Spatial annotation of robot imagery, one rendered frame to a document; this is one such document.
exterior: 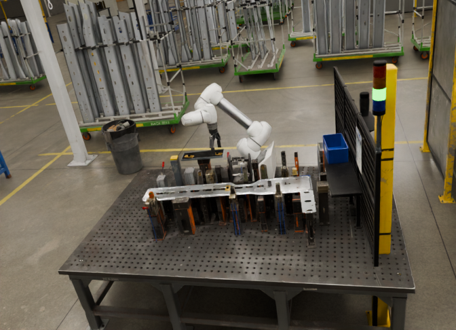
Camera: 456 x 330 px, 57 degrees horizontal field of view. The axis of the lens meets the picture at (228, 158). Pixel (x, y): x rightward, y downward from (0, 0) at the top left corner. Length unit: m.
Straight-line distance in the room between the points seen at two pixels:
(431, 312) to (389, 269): 0.85
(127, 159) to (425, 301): 4.19
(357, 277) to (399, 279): 0.26
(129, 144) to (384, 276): 4.15
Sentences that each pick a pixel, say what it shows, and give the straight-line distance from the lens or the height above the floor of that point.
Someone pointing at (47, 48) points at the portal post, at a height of 1.84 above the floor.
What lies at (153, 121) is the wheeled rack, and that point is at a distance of 7.34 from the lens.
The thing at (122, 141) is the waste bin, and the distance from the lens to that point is 6.02.
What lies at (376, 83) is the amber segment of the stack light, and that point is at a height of 1.97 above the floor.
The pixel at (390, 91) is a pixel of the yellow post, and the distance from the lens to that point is 2.55.
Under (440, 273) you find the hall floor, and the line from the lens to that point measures 4.12.
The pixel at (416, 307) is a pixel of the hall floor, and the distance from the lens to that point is 3.78.
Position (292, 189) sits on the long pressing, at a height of 1.00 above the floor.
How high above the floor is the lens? 2.70
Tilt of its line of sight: 26 degrees down
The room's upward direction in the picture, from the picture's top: 9 degrees counter-clockwise
